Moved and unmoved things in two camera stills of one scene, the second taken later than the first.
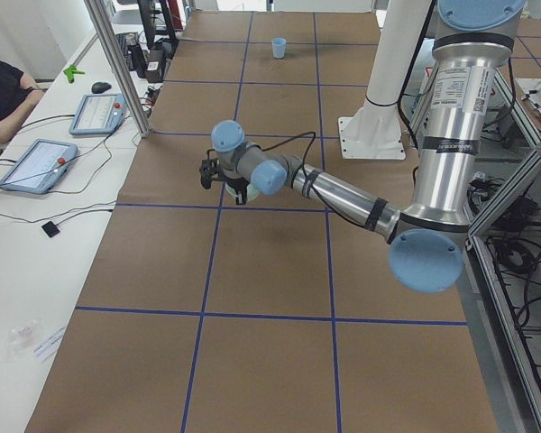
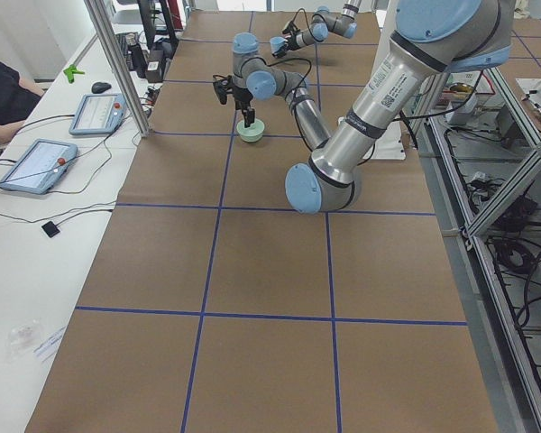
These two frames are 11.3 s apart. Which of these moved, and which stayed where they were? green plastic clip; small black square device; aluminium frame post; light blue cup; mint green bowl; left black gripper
Moved: mint green bowl; left black gripper
Stayed: light blue cup; small black square device; aluminium frame post; green plastic clip
